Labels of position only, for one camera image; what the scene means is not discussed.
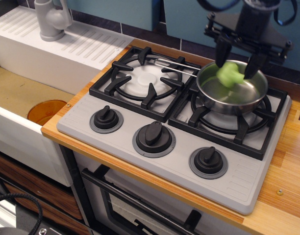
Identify black right burner grate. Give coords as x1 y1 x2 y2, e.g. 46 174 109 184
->
168 70 292 160

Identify black left stove knob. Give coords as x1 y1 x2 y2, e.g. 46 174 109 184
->
89 105 124 134

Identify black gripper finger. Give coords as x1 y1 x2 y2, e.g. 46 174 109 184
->
244 52 269 79
215 37 232 68

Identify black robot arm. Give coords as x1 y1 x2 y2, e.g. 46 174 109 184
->
199 0 294 79

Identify black stove knob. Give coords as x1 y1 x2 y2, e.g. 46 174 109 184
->
189 146 228 180
132 121 176 158
89 105 124 134

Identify black middle stove knob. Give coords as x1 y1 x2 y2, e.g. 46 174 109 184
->
132 121 176 158

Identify black right stove knob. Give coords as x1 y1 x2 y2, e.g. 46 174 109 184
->
189 146 228 180

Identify grey toy stove top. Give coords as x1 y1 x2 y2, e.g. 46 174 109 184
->
57 54 292 214

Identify black braided cable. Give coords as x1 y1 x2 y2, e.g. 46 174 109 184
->
0 193 43 233

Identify green toy cauliflower floret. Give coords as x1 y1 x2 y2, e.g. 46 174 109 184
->
216 62 245 88

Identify grey toy faucet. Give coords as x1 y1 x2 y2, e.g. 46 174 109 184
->
34 0 73 42

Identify black left burner grate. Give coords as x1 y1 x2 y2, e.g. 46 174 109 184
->
89 47 201 122

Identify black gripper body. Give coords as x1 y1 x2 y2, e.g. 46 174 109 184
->
204 4 293 60

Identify white toy sink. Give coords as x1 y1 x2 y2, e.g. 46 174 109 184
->
0 6 132 187

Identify stainless steel pot with handle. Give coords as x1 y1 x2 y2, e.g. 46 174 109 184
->
154 58 269 116

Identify orange plastic plate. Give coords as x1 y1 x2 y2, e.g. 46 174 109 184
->
27 99 67 126

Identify oven door with black handle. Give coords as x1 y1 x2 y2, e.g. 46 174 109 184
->
75 153 245 235

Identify black burner grate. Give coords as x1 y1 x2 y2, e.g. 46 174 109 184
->
89 47 201 122
168 70 292 160

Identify wooden drawer fronts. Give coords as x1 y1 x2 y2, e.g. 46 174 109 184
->
0 149 92 235

